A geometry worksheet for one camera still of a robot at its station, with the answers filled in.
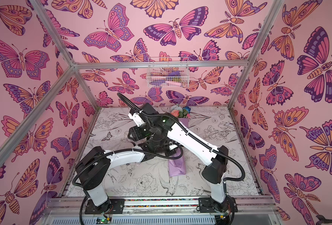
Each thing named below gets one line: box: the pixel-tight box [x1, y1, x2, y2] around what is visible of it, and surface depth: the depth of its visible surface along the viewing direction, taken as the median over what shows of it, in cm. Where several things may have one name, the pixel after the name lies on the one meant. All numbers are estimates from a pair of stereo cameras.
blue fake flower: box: [182, 105, 191, 114], surface depth 115 cm
